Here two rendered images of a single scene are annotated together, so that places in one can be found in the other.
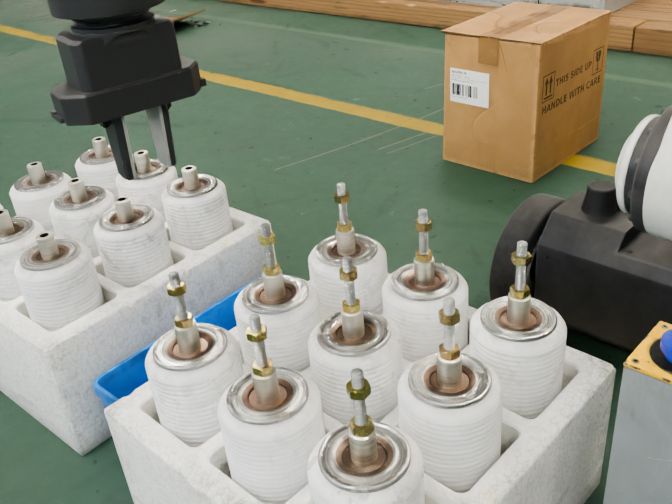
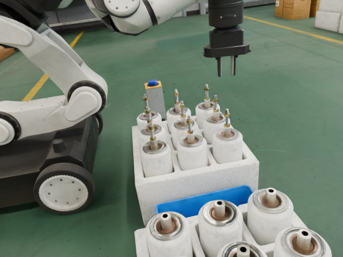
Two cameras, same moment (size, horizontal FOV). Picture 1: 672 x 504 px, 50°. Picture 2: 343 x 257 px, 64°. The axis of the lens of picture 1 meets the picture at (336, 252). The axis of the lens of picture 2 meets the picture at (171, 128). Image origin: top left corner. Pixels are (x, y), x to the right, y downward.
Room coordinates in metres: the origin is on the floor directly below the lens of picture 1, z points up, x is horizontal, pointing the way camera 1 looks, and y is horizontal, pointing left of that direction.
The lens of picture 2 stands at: (1.29, 0.49, 0.71)
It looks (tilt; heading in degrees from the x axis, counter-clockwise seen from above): 29 degrees down; 219
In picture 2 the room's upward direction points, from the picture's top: 7 degrees counter-clockwise
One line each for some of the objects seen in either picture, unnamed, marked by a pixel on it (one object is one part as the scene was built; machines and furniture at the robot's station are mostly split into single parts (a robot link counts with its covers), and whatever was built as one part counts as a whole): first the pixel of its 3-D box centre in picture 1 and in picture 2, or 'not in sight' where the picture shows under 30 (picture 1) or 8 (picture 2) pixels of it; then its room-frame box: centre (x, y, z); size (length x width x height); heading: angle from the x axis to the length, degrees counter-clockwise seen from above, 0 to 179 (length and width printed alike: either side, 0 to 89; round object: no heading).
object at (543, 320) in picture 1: (518, 318); (148, 116); (0.59, -0.18, 0.25); 0.08 x 0.08 x 0.01
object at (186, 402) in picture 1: (206, 413); (227, 157); (0.59, 0.16, 0.16); 0.10 x 0.10 x 0.18
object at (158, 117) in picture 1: (164, 129); (218, 65); (0.61, 0.14, 0.48); 0.03 x 0.02 x 0.06; 34
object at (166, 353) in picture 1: (190, 347); (227, 134); (0.59, 0.16, 0.25); 0.08 x 0.08 x 0.01
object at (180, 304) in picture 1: (180, 305); (226, 120); (0.59, 0.16, 0.30); 0.01 x 0.01 x 0.08
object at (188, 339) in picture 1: (188, 336); (227, 130); (0.59, 0.16, 0.26); 0.02 x 0.02 x 0.03
